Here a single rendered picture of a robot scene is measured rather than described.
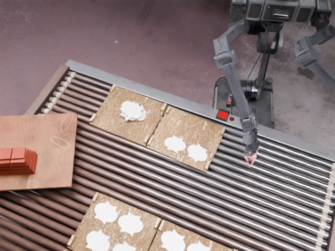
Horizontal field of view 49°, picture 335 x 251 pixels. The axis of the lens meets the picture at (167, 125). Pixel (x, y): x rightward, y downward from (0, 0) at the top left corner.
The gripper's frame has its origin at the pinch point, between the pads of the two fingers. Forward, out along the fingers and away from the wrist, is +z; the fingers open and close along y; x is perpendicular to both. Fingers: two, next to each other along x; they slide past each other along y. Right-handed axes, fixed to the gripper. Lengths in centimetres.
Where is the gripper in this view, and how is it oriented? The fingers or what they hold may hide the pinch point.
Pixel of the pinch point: (251, 161)
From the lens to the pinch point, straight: 215.9
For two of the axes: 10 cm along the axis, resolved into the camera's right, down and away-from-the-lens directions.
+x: 9.4, 0.7, -3.4
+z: 0.5, 9.4, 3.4
